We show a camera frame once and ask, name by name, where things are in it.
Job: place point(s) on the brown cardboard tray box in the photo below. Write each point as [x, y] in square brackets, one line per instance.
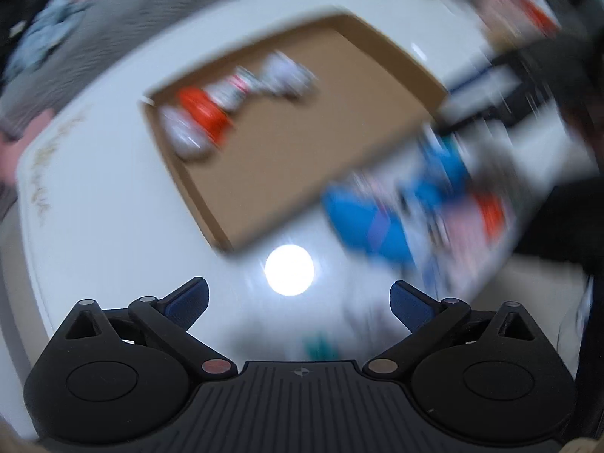
[292, 141]

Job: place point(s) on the grey sofa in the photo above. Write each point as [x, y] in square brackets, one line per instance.
[141, 4]

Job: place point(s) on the blue sock roll tan band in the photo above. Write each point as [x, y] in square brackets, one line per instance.
[443, 172]

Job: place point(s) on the person's dark clothing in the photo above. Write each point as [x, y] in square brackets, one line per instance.
[566, 222]

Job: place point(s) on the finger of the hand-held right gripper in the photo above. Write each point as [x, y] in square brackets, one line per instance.
[476, 121]
[481, 75]

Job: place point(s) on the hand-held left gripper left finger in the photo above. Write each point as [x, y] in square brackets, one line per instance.
[188, 299]

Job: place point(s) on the red and white sock roll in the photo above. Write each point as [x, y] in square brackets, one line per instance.
[231, 89]

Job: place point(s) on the translucent white plastic bundle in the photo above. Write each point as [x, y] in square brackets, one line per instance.
[183, 134]

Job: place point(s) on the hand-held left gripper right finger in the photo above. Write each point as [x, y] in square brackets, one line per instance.
[411, 304]

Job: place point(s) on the blue and white sock roll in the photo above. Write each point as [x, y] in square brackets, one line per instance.
[365, 226]

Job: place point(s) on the pale white sock roll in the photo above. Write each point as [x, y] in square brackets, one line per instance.
[285, 74]

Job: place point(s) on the light blue cloth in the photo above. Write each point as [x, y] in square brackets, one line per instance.
[49, 26]

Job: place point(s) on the large orange plastic bag bundle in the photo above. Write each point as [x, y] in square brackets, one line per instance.
[493, 212]

